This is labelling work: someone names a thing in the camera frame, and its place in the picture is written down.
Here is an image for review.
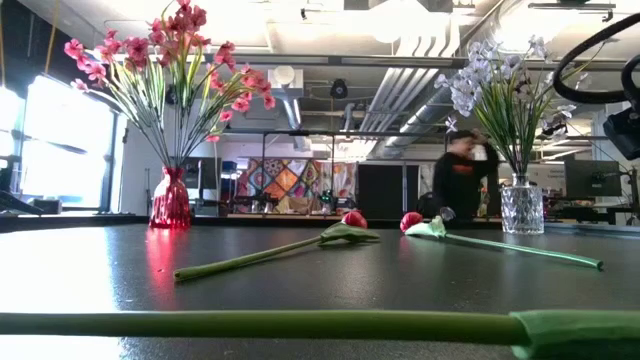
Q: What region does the silver ventilation duct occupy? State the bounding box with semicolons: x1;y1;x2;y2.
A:
359;29;506;161

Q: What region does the grey monitor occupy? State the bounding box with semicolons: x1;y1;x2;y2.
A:
182;155;222;190

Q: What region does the red glass vase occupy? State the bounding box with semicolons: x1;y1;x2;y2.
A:
148;166;193;230

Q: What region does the large bright window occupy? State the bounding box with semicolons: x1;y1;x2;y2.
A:
19;74;117;211

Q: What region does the black monitor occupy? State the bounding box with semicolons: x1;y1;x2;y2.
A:
564;159;623;200

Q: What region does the clear cut-glass vase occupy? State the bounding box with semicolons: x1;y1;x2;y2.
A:
500;173;546;236

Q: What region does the pink artificial flower spray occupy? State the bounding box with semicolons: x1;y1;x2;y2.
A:
63;28;174;171
147;0;211;171
174;64;277;171
169;40;239;171

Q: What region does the white ventilation unit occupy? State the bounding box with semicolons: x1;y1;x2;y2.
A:
267;64;305;99

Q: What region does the colourful patterned curtain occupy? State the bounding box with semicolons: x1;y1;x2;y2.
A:
237;158;359;214

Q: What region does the person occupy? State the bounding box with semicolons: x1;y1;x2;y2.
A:
430;128;501;221

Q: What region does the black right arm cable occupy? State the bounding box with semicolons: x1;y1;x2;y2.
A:
552;12;640;106

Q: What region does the black metal rack frame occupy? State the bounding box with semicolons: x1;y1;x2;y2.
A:
219;128;451;221

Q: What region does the red artificial tulip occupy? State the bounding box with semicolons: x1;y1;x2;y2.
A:
173;209;381;283
399;211;605;272
0;309;640;360

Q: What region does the black ceiling spotlight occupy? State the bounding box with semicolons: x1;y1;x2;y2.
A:
329;78;350;100

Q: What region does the black cabinet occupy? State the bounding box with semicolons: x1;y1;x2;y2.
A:
357;163;420;219

